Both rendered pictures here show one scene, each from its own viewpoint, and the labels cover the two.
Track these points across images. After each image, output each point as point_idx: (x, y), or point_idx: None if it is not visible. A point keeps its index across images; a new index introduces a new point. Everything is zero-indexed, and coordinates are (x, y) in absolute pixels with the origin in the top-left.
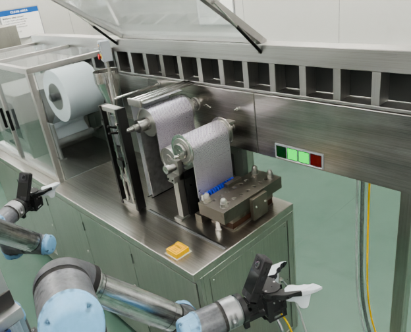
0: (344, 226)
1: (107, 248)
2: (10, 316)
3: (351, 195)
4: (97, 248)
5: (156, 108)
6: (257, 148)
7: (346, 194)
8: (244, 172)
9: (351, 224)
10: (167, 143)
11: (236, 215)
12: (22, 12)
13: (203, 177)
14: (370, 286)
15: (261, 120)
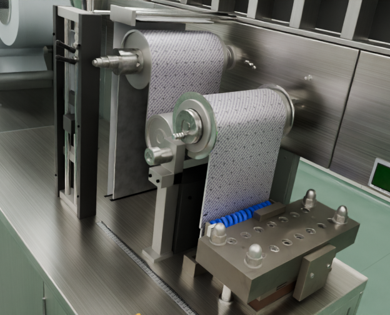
0: (368, 299)
1: (11, 268)
2: None
3: (377, 254)
4: None
5: (160, 36)
6: (329, 160)
7: (370, 251)
8: (284, 196)
9: (378, 297)
10: (164, 110)
11: (272, 286)
12: None
13: (219, 190)
14: None
15: (360, 107)
